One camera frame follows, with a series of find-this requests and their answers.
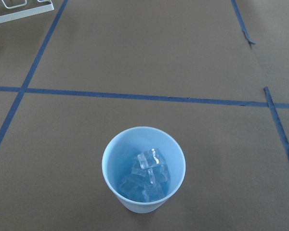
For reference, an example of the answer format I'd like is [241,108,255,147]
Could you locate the light blue plastic cup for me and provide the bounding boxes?
[102,127,186,214]

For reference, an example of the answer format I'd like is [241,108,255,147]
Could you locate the ice cubes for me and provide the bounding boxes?
[118,148,171,203]

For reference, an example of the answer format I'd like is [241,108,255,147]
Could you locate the white wire cup rack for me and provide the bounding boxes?
[0,0,54,24]

